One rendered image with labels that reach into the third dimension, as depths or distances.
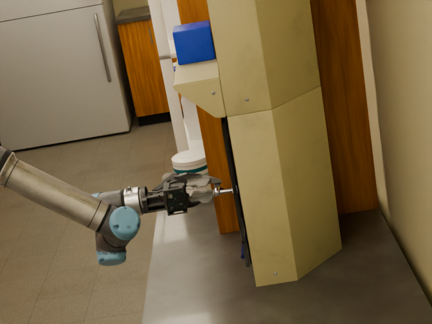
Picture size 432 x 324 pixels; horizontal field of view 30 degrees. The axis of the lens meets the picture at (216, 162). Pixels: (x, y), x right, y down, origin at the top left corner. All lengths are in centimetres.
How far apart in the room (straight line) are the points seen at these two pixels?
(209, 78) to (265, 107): 15
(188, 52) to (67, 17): 484
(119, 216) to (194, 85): 36
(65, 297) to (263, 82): 272
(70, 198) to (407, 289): 85
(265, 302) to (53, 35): 517
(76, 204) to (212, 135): 57
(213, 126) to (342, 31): 46
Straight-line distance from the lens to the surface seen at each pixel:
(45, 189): 196
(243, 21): 191
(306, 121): 207
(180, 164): 271
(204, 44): 214
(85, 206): 196
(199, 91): 194
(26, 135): 726
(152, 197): 209
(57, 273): 475
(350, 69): 235
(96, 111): 709
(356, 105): 238
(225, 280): 220
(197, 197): 213
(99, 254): 208
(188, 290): 219
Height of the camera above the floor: 195
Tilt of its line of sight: 19 degrees down
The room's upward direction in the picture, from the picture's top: 10 degrees counter-clockwise
